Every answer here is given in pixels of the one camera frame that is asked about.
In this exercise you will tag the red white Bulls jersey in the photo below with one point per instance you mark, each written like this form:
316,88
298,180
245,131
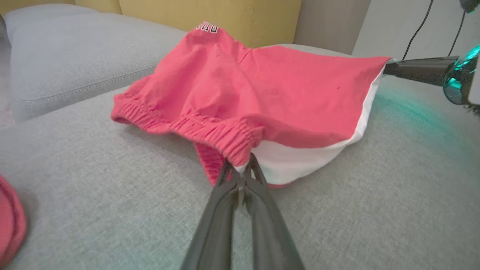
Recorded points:
9,221

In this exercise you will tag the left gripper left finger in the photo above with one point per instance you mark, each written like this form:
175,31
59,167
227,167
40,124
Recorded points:
217,225

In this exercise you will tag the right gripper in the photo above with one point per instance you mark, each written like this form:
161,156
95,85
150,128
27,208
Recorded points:
465,78

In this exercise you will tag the small grey sofa seat cushion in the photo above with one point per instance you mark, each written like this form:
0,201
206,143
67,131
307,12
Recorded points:
82,56

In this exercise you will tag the large grey sofa seat cushion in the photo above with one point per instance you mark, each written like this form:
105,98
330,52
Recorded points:
375,210

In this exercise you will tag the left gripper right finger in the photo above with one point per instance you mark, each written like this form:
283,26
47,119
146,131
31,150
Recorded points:
268,232

